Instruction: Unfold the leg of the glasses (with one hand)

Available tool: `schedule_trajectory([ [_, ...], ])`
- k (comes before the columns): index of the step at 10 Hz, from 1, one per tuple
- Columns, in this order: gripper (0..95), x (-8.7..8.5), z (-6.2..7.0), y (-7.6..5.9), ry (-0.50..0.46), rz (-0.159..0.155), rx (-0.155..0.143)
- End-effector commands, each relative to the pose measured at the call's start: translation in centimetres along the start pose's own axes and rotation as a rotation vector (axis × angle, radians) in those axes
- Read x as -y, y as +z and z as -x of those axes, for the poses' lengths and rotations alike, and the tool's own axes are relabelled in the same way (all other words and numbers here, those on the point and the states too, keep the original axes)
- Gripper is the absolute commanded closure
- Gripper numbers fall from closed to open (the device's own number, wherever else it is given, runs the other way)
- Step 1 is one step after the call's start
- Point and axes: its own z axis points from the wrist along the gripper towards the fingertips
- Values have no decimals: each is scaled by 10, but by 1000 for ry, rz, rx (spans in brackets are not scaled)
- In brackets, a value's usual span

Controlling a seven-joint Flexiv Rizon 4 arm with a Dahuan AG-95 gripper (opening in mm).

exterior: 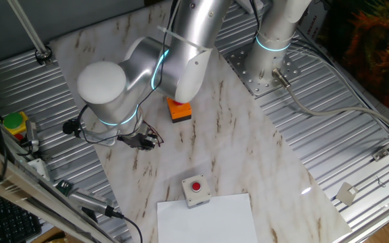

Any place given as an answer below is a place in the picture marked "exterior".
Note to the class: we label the yellow button box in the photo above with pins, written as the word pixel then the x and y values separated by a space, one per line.
pixel 13 121

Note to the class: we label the red-framed glasses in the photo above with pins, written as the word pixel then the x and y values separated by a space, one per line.
pixel 158 135

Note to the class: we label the silver finned camera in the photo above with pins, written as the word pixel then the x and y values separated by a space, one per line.
pixel 89 200

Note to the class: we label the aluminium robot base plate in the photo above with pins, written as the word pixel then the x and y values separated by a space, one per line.
pixel 251 84

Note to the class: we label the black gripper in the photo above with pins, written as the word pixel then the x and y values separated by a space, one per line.
pixel 131 141

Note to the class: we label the light grey box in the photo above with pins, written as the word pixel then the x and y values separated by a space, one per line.
pixel 39 167

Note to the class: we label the grey box red button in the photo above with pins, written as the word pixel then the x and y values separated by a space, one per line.
pixel 195 192
pixel 19 136

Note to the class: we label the aluminium pole with base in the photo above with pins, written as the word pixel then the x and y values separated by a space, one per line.
pixel 28 30

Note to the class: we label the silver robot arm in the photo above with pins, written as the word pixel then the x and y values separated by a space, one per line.
pixel 130 77

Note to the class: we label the colourful patterned cloth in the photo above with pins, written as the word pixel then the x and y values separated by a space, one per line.
pixel 376 50

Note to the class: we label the small silver camera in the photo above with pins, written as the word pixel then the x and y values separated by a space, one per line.
pixel 31 135

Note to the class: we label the orange box red mushroom button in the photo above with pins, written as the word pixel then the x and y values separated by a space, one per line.
pixel 180 114

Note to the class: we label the white paper sheet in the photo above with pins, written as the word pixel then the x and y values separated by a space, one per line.
pixel 207 222

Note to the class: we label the marble pattern table mat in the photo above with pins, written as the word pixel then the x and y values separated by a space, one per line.
pixel 231 152

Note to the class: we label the aluminium frame profile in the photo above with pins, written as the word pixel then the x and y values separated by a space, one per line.
pixel 12 179

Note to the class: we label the small metal bracket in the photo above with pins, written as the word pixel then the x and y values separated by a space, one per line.
pixel 381 154

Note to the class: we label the white printed carton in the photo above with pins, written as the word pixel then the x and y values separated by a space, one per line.
pixel 312 23

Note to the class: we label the black keyboard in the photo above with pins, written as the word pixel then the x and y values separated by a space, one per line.
pixel 8 222

